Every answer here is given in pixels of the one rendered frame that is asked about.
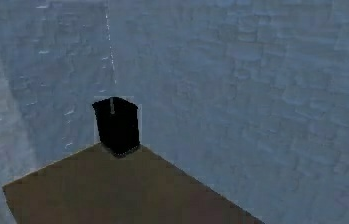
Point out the black bin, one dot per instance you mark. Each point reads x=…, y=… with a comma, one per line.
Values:
x=117, y=130

